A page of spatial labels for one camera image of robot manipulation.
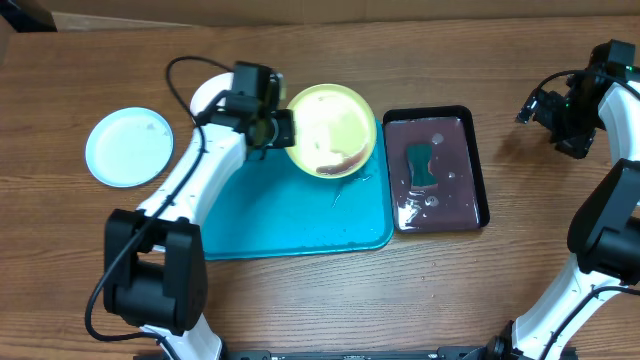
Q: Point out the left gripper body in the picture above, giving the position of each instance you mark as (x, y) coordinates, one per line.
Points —
(277, 130)

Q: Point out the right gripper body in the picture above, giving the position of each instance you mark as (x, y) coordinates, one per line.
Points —
(572, 123)

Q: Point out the yellow plate with stain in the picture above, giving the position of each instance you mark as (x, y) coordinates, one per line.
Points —
(335, 131)

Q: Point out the white plate with stain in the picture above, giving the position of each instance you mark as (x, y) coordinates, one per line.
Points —
(209, 90)

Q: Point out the green sponge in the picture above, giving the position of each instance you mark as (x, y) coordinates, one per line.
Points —
(419, 158)

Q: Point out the light blue plate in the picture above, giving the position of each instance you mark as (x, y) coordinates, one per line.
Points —
(129, 147)

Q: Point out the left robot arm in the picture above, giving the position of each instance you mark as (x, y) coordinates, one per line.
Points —
(155, 283)

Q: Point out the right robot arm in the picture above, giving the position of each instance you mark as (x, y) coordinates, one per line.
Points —
(603, 237)

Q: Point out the teal plastic serving tray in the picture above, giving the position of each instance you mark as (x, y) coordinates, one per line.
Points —
(271, 208)

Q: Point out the black water tray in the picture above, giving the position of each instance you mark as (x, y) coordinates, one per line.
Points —
(458, 202)

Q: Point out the dark object top left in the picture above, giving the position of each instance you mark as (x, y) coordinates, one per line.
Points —
(27, 16)

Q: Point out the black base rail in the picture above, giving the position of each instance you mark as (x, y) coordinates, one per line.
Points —
(443, 353)

